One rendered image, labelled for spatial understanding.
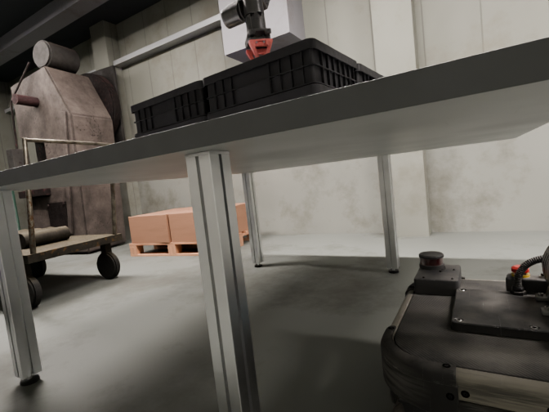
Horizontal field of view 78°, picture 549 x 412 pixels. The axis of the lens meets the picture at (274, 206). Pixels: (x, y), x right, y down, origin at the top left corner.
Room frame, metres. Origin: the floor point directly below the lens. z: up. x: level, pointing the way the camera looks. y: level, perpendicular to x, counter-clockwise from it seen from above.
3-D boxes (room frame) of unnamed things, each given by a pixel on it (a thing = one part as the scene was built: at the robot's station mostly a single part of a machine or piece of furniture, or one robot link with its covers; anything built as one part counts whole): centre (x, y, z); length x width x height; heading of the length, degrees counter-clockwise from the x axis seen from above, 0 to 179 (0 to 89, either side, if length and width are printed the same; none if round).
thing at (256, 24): (1.03, -0.01, 1.03); 0.10 x 0.07 x 0.07; 10
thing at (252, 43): (1.03, -0.01, 0.96); 0.07 x 0.07 x 0.09; 10
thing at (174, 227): (3.43, 0.83, 0.19); 1.12 x 0.82 x 0.39; 59
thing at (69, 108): (4.27, 2.48, 1.20); 1.31 x 1.08 x 2.40; 59
